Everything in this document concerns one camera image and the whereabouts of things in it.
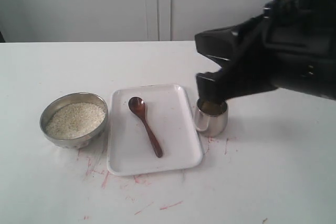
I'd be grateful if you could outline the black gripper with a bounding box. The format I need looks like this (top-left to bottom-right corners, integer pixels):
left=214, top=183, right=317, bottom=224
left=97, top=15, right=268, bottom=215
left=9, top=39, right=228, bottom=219
left=194, top=15, right=277, bottom=103

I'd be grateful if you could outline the brown wooden spoon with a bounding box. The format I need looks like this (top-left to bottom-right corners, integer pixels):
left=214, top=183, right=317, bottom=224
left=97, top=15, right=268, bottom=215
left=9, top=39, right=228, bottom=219
left=128, top=97, right=163, bottom=158

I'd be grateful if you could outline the small steel cup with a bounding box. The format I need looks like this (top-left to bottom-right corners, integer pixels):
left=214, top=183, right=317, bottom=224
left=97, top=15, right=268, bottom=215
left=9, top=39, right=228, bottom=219
left=194, top=98, right=228, bottom=137

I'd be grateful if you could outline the white rectangular plastic tray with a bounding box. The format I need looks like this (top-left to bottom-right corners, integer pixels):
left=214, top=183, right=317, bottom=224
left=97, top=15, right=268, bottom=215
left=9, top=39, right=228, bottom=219
left=107, top=84, right=203, bottom=176

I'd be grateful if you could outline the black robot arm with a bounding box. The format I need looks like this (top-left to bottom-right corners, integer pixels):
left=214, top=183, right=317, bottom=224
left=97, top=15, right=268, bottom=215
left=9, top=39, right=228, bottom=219
left=195, top=0, right=335, bottom=103

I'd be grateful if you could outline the steel bowl of rice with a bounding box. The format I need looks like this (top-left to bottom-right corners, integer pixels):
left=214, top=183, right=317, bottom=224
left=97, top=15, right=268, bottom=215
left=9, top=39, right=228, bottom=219
left=39, top=92, right=108, bottom=150

